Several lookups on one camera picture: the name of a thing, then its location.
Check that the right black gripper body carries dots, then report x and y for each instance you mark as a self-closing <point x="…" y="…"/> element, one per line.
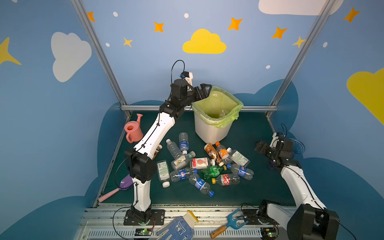
<point x="263" y="147"/>

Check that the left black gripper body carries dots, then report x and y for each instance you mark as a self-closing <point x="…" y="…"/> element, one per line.
<point x="202" y="91"/>

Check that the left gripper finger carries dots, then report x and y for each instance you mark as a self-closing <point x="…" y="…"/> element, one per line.
<point x="200" y="93"/>
<point x="205" y="90"/>

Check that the pepsi bottle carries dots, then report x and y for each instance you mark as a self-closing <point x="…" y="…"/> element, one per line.
<point x="241" y="171"/>
<point x="182" y="174"/>

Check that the coke bottle yellow cap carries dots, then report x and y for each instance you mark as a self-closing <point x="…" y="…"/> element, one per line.
<point x="226" y="179"/>

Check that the clear bottle blue label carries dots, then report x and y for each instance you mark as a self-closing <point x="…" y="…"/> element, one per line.
<point x="184" y="142"/>

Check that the clear bottle white cap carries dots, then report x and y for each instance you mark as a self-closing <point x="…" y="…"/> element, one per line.
<point x="173" y="149"/>

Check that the clear bottle green cap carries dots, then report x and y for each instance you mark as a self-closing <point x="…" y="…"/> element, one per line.
<point x="183" y="160"/>

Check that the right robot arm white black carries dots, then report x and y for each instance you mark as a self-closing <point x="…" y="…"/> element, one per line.
<point x="311" y="220"/>

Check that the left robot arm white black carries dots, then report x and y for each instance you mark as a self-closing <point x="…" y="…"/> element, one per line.
<point x="140" y="162"/>

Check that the green bin liner bag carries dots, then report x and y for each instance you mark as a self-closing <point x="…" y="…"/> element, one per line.
<point x="219" y="110"/>

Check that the white trash bin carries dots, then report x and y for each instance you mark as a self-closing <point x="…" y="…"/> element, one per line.
<point x="208" y="133"/>

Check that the purple blue glass vase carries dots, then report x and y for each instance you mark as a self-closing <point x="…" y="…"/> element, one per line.
<point x="298" y="148"/>

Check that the bottle orange cap orange label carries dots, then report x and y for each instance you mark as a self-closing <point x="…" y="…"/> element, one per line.
<point x="224" y="155"/>

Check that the brown tea bottle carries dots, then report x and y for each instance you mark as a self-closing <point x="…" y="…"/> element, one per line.
<point x="212" y="152"/>

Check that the green soda bottle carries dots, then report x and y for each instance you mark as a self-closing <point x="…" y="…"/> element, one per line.
<point x="213" y="172"/>

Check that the pink watering can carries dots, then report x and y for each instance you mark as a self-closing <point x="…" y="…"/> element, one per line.
<point x="133" y="130"/>

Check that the bottle red pink label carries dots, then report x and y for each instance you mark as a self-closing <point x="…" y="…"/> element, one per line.
<point x="202" y="163"/>

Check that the clear bottle blue cap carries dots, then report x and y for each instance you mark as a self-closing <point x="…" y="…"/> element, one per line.
<point x="201" y="185"/>

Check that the right circuit board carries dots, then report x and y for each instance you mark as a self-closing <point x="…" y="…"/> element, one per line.
<point x="269" y="233"/>

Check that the circuit board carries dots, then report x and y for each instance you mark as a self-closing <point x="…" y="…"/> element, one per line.
<point x="269" y="233"/>
<point x="143" y="232"/>

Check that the blue garden hand rake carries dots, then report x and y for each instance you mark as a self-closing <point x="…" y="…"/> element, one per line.
<point x="231" y="223"/>

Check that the purple pink toy shovel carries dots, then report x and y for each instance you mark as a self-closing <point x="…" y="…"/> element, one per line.
<point x="125" y="184"/>

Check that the blue white work glove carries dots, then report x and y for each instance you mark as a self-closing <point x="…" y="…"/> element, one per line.
<point x="180" y="228"/>

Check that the left circuit board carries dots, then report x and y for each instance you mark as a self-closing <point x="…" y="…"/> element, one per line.
<point x="143" y="232"/>

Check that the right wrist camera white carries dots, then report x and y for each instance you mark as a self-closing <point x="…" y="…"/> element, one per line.
<point x="275" y="139"/>

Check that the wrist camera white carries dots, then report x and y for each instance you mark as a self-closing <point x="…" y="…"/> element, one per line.
<point x="275" y="139"/>
<point x="188" y="76"/>

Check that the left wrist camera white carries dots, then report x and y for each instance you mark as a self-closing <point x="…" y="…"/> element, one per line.
<point x="188" y="76"/>

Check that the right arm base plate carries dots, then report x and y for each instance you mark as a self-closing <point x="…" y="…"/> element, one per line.
<point x="255" y="218"/>

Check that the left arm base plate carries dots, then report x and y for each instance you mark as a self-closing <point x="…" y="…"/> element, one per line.
<point x="148" y="218"/>

